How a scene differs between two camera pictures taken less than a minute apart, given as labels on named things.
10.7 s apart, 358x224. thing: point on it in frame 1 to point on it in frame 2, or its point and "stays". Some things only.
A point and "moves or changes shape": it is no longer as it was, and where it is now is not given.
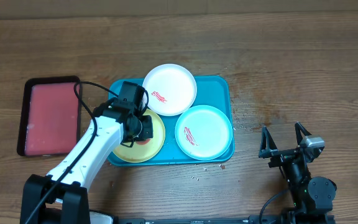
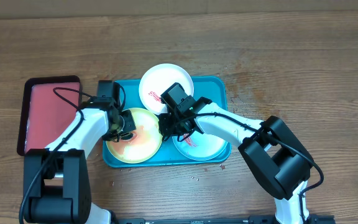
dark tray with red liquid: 50,117 stays
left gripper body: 143,130 to 125,124
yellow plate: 142,153 stays
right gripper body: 298,168 to 177,127
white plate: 171,89 stays
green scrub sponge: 143,142 moves or changes shape
